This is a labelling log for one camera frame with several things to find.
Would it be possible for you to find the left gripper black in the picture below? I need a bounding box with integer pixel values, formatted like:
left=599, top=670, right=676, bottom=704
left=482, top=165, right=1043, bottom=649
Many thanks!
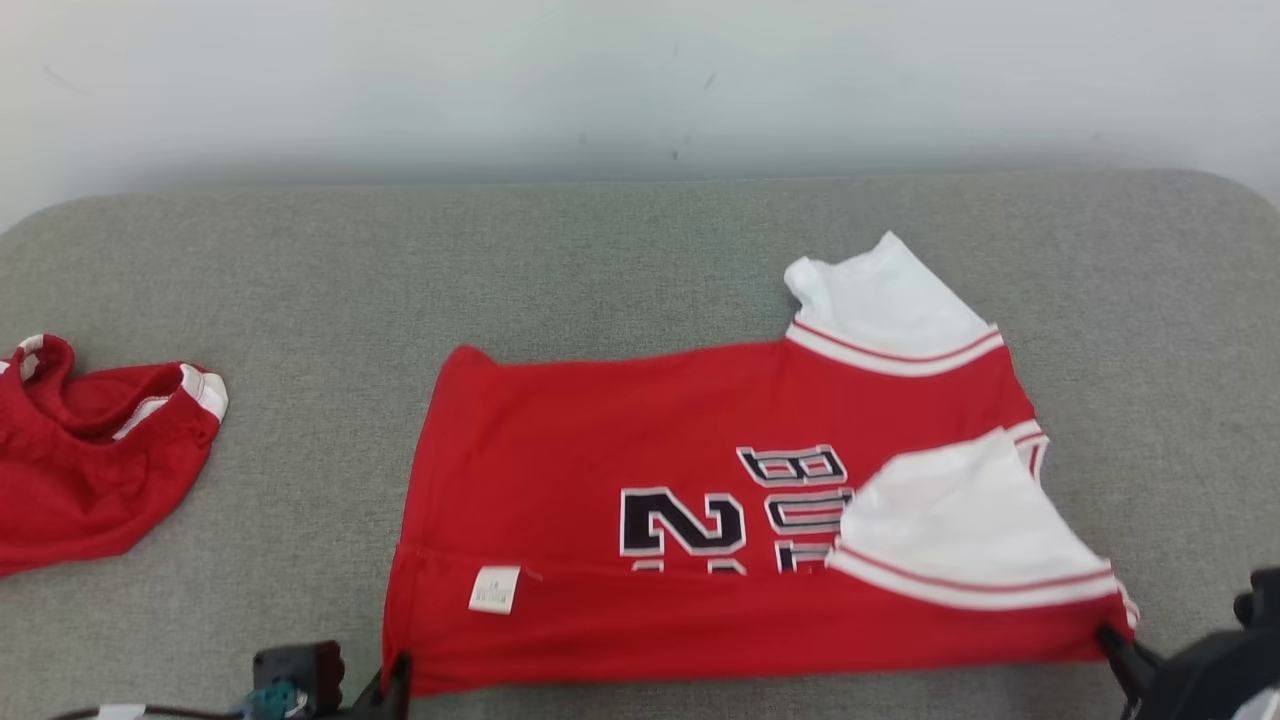
left=335, top=652, right=413, bottom=720

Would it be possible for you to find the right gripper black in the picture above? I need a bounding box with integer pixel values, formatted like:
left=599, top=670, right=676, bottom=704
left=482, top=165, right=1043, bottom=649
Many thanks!
left=1095, top=625, right=1280, bottom=720

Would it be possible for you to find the red basketball jersey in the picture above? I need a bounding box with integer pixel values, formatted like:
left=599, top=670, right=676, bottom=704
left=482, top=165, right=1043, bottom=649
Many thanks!
left=380, top=232, right=1141, bottom=698

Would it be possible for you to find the red shorts white trim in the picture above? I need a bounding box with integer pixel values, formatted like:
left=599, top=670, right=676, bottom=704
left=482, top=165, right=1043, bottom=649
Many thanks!
left=0, top=334, right=229, bottom=578

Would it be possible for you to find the teal cable connector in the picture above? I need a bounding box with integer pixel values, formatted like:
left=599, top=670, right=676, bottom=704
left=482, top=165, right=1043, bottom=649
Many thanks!
left=243, top=680, right=309, bottom=720

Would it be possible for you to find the black cable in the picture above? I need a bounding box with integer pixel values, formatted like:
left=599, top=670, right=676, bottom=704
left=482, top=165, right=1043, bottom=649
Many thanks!
left=45, top=704, right=251, bottom=720

